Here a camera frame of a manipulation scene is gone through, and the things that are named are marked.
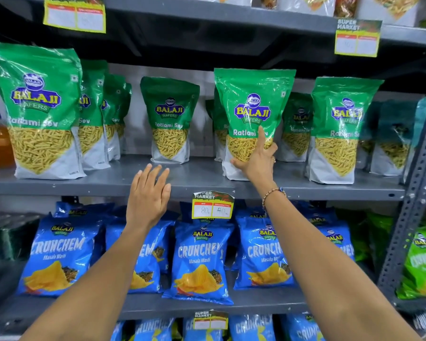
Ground row of blue chip packets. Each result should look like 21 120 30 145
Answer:
110 313 325 341
16 200 356 306

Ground person's left forearm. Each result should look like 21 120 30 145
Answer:
19 224 155 341

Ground stack of dark green packets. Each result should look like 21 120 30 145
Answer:
335 207 394 264

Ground person's right hand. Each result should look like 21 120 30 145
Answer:
231 126 279 191

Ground green snack pouch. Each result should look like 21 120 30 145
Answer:
214 68 297 181

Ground dark green wrapped rolls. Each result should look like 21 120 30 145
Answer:
0 212 40 262

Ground beaded bracelet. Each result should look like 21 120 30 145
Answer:
262 187 287 211

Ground row of white snack packets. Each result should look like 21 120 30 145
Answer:
191 0 424 28

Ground row of green packets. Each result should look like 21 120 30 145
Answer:
0 39 426 186

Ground yellow price tag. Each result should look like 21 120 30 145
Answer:
191 190 235 220
334 18 383 58
43 0 107 34
193 310 229 331

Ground lime green chip packet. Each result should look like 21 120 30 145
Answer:
397 225 426 301

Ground grey metal shelf rack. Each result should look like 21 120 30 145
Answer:
0 0 426 341

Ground person's right forearm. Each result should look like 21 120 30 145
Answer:
261 192 424 341

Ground person's left hand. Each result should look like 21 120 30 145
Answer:
126 164 172 230

